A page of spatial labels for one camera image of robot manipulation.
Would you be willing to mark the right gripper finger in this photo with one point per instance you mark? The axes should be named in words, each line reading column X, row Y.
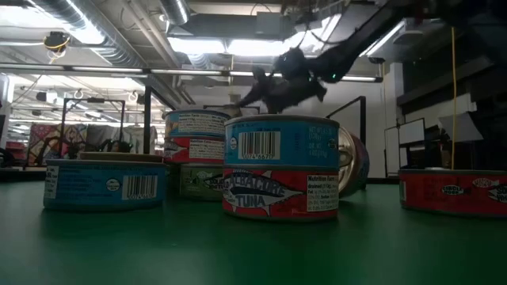
column 261, row 77
column 255, row 98

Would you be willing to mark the blue label tuna can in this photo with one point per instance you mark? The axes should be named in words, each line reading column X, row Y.
column 301, row 146
column 198, row 124
column 91, row 186

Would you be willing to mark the red label albacore tuna can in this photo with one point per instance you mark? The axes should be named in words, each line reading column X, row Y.
column 198, row 150
column 435, row 194
column 277, row 194

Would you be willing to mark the green label tuna can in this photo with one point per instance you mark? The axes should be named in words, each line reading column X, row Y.
column 198, row 182

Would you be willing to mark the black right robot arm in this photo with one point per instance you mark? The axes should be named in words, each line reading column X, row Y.
column 356, row 43

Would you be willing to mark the grey ceiling air unit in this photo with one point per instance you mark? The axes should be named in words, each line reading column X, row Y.
column 237, row 25

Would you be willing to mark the whiteboard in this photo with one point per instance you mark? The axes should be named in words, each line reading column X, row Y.
column 412, row 132

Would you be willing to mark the white cover sheet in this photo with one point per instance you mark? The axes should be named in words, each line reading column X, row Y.
column 107, row 136

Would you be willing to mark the grey hanging sheet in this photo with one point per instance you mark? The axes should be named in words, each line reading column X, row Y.
column 463, row 128

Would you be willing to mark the green table mat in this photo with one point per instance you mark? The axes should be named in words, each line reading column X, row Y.
column 158, row 253

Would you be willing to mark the colourful patterned fabric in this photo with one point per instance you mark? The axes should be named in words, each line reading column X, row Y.
column 43, row 142

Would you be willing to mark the square wall vent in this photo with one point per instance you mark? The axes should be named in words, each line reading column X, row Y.
column 235, row 98

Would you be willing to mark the black camera gantry frame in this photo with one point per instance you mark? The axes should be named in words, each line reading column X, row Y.
column 95, row 100
column 214, row 107

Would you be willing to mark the black wall security camera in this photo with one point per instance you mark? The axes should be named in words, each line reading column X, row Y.
column 376, row 60

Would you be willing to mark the smooth silver ceiling duct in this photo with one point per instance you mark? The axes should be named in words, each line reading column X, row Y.
column 176, row 10

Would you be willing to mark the black ceiling camera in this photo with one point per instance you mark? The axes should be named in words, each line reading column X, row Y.
column 55, row 41

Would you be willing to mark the black metal table frame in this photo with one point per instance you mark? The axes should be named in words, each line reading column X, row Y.
column 20, row 176

